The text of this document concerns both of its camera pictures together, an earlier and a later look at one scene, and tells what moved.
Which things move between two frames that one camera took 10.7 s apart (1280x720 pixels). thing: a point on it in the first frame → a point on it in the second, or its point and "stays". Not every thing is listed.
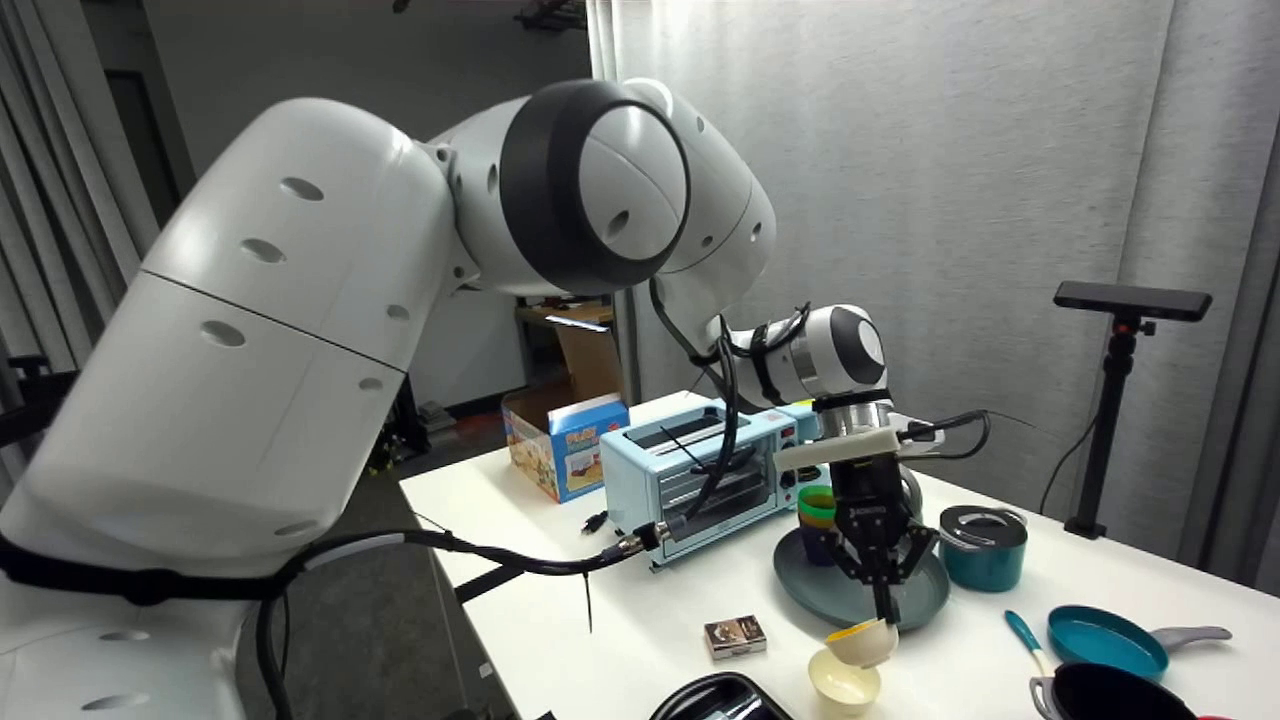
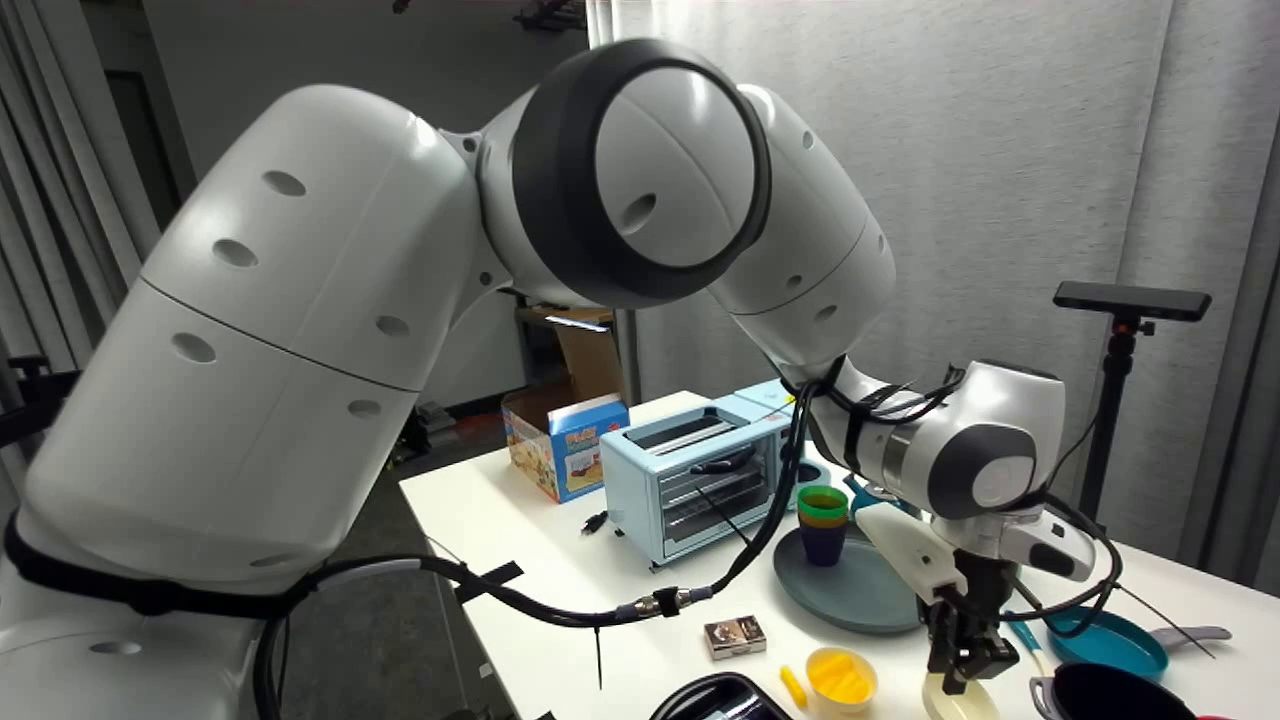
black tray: x=716 y=697 stays
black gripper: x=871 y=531 → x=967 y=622
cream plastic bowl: x=867 y=645 → x=975 y=703
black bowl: x=1110 y=693 stays
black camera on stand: x=1133 y=309 stays
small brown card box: x=733 y=636 stays
